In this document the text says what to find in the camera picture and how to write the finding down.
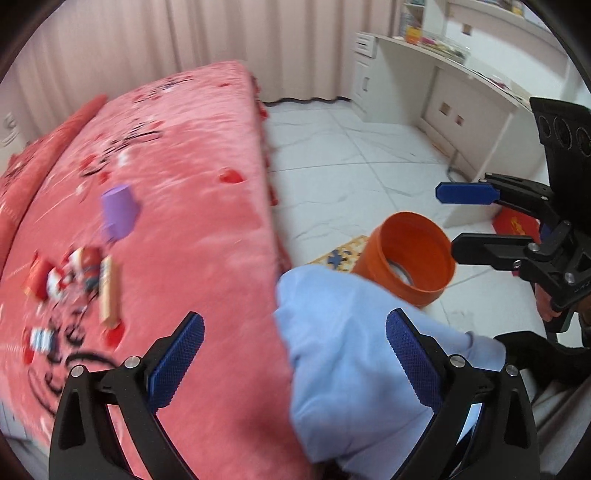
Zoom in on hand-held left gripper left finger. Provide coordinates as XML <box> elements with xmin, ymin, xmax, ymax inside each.
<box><xmin>48</xmin><ymin>311</ymin><xmax>205</xmax><ymax>480</ymax></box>

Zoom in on light blue cloth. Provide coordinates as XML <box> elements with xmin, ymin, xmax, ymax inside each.
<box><xmin>274</xmin><ymin>267</ymin><xmax>509</xmax><ymax>468</ymax></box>

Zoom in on red pillow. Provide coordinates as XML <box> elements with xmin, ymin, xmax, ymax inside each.
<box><xmin>0</xmin><ymin>95</ymin><xmax>110</xmax><ymax>259</ymax></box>

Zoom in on colourful items on desk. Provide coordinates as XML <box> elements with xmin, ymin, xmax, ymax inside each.
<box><xmin>401</xmin><ymin>11</ymin><xmax>469</xmax><ymax>58</ymax></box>

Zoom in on bed with pink blanket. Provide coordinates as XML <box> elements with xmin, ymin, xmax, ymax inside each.
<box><xmin>0</xmin><ymin>60</ymin><xmax>319</xmax><ymax>480</ymax></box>

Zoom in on white desk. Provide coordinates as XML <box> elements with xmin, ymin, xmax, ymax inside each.
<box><xmin>376</xmin><ymin>32</ymin><xmax>555</xmax><ymax>228</ymax></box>

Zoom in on pink pleated curtain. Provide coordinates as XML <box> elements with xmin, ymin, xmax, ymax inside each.
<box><xmin>18</xmin><ymin>0</ymin><xmax>365</xmax><ymax>139</ymax></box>

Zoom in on black cable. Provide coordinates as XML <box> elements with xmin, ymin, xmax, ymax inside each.
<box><xmin>444</xmin><ymin>154</ymin><xmax>468</xmax><ymax>182</ymax></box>

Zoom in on purple paper cup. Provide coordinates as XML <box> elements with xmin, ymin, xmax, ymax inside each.
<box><xmin>100</xmin><ymin>184</ymin><xmax>141</xmax><ymax>241</ymax></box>

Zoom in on orange plastic bucket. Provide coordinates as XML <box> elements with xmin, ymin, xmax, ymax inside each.
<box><xmin>350</xmin><ymin>211</ymin><xmax>457</xmax><ymax>309</ymax></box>

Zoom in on slim beige cardboard box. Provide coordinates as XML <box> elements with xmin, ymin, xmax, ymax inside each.
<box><xmin>98</xmin><ymin>255</ymin><xmax>122</xmax><ymax>326</ymax></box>

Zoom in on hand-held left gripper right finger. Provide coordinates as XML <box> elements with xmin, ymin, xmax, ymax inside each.
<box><xmin>385</xmin><ymin>308</ymin><xmax>541</xmax><ymax>480</ymax></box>

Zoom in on white drawer cabinet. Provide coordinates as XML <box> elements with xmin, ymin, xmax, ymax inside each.
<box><xmin>352</xmin><ymin>31</ymin><xmax>389</xmax><ymax>123</ymax></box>

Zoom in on red white packet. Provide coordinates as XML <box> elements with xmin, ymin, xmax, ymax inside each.
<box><xmin>22</xmin><ymin>253</ymin><xmax>65</xmax><ymax>303</ymax></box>

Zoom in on red paper bag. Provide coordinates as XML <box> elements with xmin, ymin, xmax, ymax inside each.
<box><xmin>492</xmin><ymin>207</ymin><xmax>542</xmax><ymax>244</ymax></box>

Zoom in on white carved headboard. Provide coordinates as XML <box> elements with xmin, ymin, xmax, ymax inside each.
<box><xmin>0</xmin><ymin>112</ymin><xmax>25</xmax><ymax>149</ymax></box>

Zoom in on yellow puzzle floor mat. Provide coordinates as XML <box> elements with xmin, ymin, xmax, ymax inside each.
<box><xmin>307</xmin><ymin>233</ymin><xmax>370</xmax><ymax>274</ymax></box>

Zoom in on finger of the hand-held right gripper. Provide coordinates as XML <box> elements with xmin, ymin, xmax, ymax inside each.
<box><xmin>435</xmin><ymin>173</ymin><xmax>557</xmax><ymax>227</ymax></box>
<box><xmin>450</xmin><ymin>232</ymin><xmax>539</xmax><ymax>274</ymax></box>

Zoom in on person's right hand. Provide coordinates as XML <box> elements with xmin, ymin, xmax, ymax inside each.
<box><xmin>536</xmin><ymin>284</ymin><xmax>565</xmax><ymax>324</ymax></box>

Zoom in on small striped packet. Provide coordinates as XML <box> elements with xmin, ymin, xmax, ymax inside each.
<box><xmin>28</xmin><ymin>327</ymin><xmax>57</xmax><ymax>352</ymax></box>

